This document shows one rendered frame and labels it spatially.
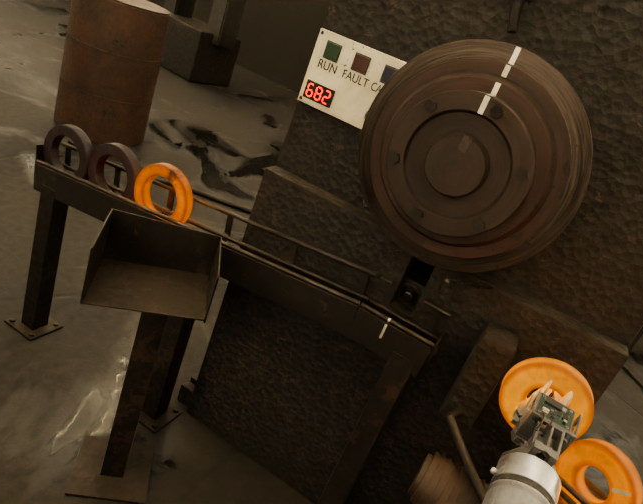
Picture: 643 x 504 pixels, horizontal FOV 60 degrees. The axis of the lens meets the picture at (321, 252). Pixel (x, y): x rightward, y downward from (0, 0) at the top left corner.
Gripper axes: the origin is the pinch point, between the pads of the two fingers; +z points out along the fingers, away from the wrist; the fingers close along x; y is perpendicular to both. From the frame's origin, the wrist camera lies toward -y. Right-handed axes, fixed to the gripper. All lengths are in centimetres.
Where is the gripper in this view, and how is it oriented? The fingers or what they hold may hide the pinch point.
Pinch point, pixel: (550, 393)
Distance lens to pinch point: 108.7
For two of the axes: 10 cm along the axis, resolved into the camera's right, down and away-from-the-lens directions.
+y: 2.1, -7.5, -6.3
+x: -8.3, -4.7, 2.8
